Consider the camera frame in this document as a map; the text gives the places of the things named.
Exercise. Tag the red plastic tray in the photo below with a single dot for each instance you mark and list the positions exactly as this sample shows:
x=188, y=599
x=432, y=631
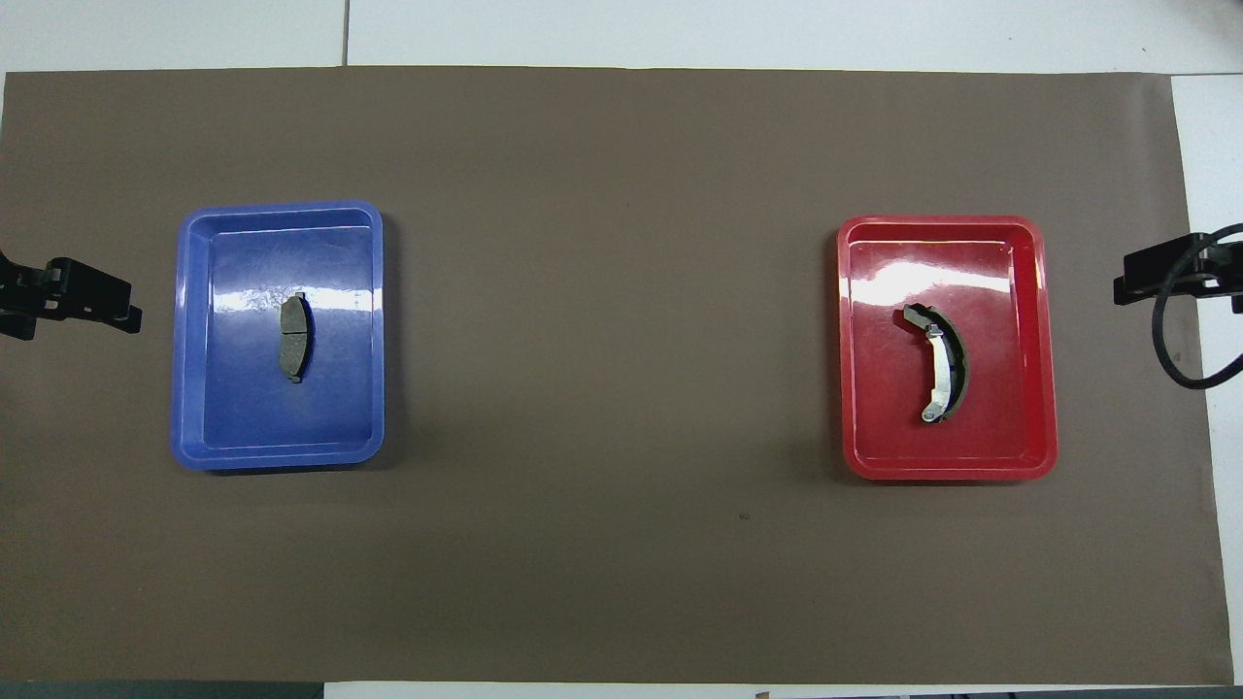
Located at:
x=893, y=427

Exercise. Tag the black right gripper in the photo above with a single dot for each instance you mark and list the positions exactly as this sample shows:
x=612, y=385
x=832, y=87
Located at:
x=1226, y=262

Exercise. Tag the dark grey brake pad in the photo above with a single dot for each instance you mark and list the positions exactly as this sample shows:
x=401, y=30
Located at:
x=294, y=335

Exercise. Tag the brown table mat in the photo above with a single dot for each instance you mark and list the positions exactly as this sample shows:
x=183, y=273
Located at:
x=621, y=291

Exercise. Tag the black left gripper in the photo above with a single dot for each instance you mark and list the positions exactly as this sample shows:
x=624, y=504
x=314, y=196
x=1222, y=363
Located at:
x=34, y=286

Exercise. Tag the blue plastic tray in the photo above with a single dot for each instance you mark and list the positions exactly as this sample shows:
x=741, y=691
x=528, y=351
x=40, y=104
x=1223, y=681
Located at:
x=243, y=408

